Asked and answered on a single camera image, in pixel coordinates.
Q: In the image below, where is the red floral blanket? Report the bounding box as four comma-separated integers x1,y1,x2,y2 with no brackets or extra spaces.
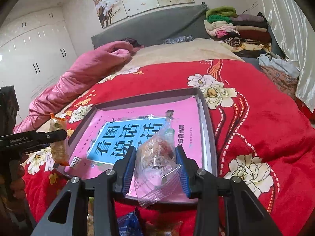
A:
23,59,315,236

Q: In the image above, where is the blue snack packet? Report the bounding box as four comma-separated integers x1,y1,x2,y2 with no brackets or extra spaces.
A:
117,210,143,236

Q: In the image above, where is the pink quilt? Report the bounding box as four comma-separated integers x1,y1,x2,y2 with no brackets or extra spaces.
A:
13,41,135,134

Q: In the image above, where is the white wardrobe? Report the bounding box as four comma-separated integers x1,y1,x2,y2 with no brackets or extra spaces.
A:
1,7,77,123

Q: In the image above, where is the grey headboard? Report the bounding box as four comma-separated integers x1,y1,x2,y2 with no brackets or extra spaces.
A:
91,2,209,49

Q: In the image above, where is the dark patterned pillow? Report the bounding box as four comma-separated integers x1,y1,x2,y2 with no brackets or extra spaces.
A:
163,35,194,44

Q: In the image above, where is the clear-wrapped pastry snack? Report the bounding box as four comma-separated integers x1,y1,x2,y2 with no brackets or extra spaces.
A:
133,121,183,208

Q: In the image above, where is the white satin curtain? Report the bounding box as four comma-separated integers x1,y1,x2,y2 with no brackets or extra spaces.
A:
262,0,314,112

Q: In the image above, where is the pink children's book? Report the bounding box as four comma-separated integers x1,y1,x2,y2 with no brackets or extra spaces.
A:
64,96,203,180

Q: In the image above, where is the stack of folded clothes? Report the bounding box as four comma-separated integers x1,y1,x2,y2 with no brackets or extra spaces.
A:
204,6,272,57

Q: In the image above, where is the grey shallow box tray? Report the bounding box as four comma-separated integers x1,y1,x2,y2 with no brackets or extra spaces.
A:
55,88,217,179

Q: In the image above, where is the orange-wrapped cracker pack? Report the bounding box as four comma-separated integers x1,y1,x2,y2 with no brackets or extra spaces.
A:
49,113,69,167

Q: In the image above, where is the light blue crumpled cloth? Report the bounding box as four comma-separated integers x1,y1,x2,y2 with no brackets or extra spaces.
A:
258,52,300,78

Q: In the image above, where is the beige bed sheet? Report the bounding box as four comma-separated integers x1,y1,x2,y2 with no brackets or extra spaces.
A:
36,38,245,133

